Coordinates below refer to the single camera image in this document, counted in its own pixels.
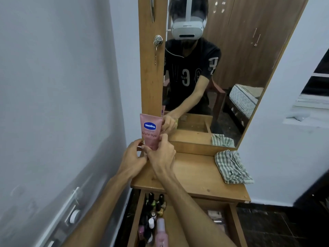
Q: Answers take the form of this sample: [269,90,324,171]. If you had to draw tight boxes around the person's right hand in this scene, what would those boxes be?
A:
[141,133,177,177]

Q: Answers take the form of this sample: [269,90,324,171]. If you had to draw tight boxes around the dressing table mirror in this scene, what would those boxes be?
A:
[162,0,308,148]

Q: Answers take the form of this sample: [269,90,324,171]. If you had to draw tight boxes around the wooden open drawer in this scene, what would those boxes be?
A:
[127,190,248,247]

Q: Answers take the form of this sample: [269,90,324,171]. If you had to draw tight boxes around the white wall socket panel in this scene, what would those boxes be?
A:
[34,187,83,247]

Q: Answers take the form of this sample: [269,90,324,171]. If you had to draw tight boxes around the silver cabinet lock with key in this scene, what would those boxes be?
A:
[153,35,163,66]

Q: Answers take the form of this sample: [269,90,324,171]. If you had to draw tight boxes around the row of nail polish bottles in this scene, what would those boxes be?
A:
[137,192,167,247]

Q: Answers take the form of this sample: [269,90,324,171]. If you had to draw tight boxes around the person's right forearm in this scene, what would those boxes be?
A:
[154,169,237,247]

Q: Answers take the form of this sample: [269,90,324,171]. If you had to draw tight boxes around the pink bottle with clear cap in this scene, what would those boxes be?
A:
[155,218,169,247]

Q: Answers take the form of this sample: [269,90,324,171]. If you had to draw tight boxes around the person's left hand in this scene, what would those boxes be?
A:
[117,139,148,178]

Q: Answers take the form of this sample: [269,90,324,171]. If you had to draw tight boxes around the green checked cloth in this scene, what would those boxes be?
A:
[214,150,255,185]

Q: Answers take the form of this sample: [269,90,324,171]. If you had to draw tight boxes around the window with white frame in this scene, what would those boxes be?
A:
[282,48,329,129]

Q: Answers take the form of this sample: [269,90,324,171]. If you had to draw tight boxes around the pink lotion tube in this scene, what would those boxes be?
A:
[139,113,164,151]

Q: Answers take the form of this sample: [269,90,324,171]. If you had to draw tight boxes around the person's left forearm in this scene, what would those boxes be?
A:
[61,171,135,247]

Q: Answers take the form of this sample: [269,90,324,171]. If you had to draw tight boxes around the wooden dressing table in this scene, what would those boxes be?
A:
[127,0,310,247]

